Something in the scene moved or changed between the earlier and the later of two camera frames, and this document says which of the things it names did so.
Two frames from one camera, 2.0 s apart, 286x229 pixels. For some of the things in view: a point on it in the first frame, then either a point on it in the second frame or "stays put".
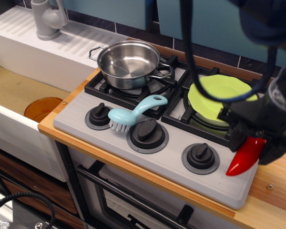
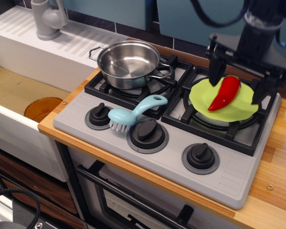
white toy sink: (24, 67) stays put
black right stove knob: (200, 159) stays put
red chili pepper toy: (247, 156) -> (229, 88)
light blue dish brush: (121, 119) stays put
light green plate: (220, 86) stays put
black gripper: (274, 112) -> (255, 50)
